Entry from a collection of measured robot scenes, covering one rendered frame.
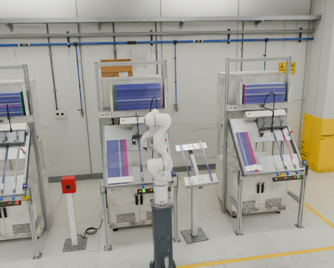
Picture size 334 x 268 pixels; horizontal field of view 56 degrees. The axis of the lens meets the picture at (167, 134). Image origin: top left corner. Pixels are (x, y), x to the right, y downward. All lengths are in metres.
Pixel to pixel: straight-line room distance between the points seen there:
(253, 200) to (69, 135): 2.89
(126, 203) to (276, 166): 1.70
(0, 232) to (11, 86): 1.57
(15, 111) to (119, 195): 1.40
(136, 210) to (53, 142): 2.06
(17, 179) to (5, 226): 0.69
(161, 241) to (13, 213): 1.70
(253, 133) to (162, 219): 1.55
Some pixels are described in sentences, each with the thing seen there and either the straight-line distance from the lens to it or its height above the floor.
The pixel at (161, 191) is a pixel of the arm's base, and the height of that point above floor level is 0.84.
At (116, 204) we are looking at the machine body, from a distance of 3.66.
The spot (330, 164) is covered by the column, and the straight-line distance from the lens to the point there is 5.82.
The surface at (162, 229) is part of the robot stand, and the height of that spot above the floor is 0.49.
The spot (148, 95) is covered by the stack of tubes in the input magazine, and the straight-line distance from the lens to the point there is 3.44.
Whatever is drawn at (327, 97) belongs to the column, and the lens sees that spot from 5.47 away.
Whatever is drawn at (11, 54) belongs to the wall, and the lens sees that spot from 5.11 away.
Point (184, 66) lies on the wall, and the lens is 5.02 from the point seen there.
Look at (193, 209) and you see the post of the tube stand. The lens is 3.51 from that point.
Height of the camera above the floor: 2.03
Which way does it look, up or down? 15 degrees down
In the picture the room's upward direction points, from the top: 1 degrees counter-clockwise
